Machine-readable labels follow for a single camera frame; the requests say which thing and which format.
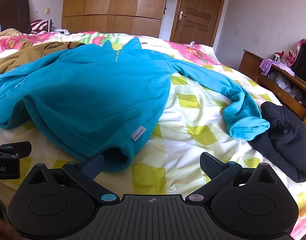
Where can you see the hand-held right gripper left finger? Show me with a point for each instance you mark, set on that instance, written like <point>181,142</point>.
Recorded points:
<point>93,166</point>

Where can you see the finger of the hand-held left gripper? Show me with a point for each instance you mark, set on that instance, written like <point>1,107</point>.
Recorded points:
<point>15,148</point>

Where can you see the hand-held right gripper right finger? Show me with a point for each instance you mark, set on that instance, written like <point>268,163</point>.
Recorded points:
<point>211,165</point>

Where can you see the teal fleece jacket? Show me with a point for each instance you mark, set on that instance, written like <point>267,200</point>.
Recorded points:
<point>88,92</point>

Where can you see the person's right forearm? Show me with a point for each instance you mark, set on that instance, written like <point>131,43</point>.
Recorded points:
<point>0,230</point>

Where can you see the printed checkered blanket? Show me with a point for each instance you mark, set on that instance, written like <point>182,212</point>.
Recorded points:
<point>193,120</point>

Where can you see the black garment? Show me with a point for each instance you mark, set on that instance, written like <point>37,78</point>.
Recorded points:
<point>285,142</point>

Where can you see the olive brown garment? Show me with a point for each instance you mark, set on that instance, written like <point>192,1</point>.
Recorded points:
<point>20,56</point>

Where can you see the wooden side cabinet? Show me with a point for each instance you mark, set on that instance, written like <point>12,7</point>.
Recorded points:
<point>252,65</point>

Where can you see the white plastic bags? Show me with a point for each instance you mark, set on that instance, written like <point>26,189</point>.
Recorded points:
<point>285,85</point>

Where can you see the purple dotted cloth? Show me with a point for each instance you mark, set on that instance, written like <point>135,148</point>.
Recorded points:
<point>267,66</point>

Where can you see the beige pillow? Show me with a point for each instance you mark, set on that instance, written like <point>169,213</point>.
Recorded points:
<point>8,33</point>

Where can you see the red white striped cloth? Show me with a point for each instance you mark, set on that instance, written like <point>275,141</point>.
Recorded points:
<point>39,26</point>

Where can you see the white cloth pile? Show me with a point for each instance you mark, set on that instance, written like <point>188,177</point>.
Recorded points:
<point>61,31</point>

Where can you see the red white green figure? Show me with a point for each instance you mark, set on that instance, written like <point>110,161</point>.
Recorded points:
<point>277,56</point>

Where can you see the metal bottle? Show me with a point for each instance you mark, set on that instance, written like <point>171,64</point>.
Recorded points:
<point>50,25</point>

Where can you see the dark wooden headboard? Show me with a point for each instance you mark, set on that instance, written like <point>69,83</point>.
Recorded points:
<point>10,12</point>

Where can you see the black television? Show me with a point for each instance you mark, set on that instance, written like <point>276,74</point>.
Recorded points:
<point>304,62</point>

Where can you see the pink cloth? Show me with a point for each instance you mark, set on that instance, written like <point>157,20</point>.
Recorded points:
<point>301,45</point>

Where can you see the wooden door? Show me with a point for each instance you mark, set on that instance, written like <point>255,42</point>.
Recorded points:
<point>198,10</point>

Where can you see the wooden wardrobe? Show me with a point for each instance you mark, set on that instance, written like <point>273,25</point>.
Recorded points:
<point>110,5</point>

